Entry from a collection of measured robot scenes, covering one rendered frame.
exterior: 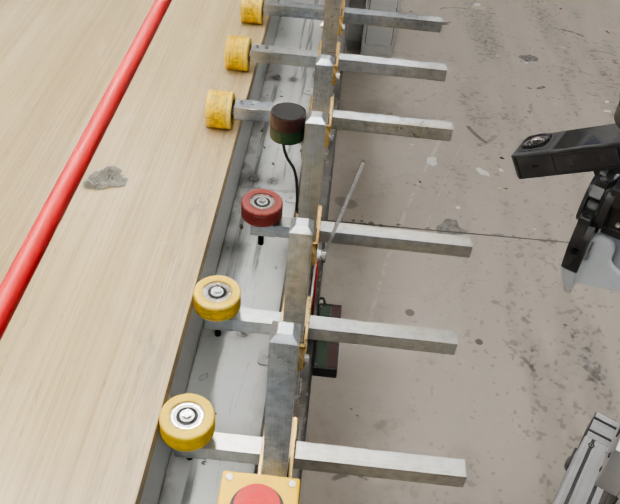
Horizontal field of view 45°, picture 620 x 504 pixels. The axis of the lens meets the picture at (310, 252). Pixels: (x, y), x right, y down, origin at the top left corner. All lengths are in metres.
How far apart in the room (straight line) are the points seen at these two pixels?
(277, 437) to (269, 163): 1.13
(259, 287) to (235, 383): 0.27
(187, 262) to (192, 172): 0.26
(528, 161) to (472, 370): 1.75
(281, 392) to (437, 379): 1.46
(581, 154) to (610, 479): 0.57
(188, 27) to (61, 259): 0.89
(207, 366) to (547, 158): 0.99
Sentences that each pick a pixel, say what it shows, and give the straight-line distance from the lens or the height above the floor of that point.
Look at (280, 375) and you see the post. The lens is 0.93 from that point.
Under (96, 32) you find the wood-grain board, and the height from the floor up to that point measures 0.90.
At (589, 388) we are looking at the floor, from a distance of 2.52.
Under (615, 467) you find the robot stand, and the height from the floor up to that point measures 0.96.
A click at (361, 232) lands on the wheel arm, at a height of 0.86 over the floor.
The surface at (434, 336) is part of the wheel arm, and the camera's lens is 1.32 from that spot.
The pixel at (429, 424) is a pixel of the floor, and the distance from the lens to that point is 2.27.
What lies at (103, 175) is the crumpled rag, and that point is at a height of 0.91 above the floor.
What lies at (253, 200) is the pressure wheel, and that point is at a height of 0.90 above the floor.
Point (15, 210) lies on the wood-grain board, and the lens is 1.50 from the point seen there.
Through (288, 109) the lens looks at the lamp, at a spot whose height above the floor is 1.14.
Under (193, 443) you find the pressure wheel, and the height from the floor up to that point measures 0.89.
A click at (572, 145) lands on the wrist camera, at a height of 1.47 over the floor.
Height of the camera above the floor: 1.83
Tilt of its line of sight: 43 degrees down
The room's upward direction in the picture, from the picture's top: 5 degrees clockwise
